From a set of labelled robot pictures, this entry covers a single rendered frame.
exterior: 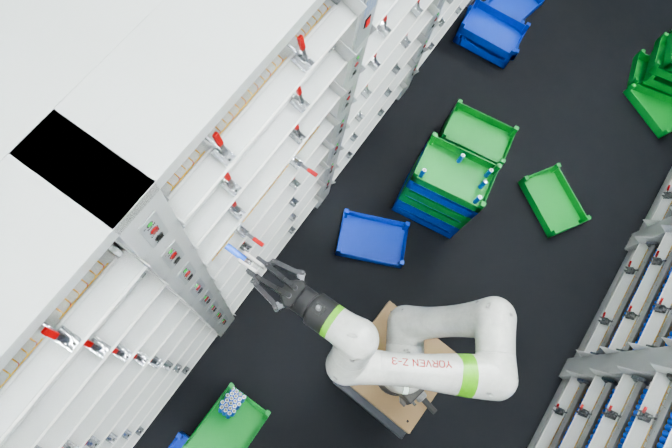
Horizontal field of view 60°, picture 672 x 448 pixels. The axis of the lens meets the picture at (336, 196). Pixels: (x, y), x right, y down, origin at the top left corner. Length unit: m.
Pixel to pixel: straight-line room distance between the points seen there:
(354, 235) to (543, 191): 0.95
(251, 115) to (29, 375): 0.61
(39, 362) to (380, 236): 1.79
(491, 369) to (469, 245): 1.14
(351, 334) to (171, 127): 0.74
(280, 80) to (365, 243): 1.50
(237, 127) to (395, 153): 1.69
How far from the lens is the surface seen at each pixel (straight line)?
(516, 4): 3.43
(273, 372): 2.52
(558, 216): 2.94
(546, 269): 2.85
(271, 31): 1.01
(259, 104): 1.21
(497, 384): 1.69
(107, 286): 1.13
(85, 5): 1.08
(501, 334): 1.70
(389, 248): 2.64
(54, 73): 1.03
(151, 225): 0.99
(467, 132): 2.74
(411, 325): 1.96
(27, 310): 0.91
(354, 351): 1.45
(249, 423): 2.50
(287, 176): 1.75
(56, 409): 1.34
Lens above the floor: 2.52
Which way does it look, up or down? 70 degrees down
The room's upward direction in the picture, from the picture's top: 16 degrees clockwise
